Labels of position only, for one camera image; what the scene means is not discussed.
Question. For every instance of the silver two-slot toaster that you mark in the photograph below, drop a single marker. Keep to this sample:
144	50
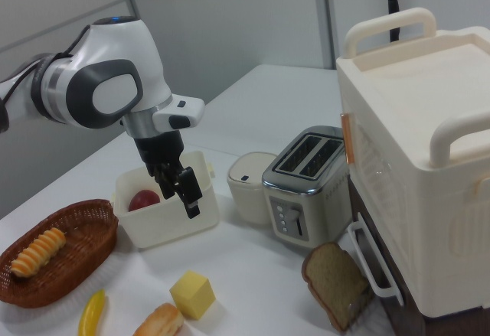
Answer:
302	190

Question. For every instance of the striped twisted bread roll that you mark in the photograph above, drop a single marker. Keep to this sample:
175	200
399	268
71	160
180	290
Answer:
38	252

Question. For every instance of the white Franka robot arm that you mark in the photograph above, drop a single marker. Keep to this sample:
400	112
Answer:
115	60

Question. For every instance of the white square plastic container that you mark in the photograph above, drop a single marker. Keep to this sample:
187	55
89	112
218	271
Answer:
168	213

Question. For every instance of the black camera pole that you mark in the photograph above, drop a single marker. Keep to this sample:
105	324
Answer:
392	3

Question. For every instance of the large cream toy oven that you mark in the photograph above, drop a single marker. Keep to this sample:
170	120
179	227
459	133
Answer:
421	160

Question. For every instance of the small white lidded bin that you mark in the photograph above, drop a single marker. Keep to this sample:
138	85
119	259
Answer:
249	190

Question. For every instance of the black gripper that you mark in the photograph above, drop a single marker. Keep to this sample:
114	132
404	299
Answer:
159	148

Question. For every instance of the brown bread slice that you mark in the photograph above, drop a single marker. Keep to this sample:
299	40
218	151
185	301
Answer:
335	286

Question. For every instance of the yellow cheese block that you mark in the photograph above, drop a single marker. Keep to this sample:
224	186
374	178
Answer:
192	294

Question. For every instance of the golden bread bun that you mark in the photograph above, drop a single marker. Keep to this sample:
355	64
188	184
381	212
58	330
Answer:
161	321

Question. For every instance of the red apple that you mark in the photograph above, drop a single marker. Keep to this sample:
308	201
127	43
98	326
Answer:
144	200

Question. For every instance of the brown wicker basket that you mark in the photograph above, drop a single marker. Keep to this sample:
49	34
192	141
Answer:
57	252

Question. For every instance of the yellow chili pepper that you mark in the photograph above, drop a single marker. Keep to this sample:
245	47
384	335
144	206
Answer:
91	312

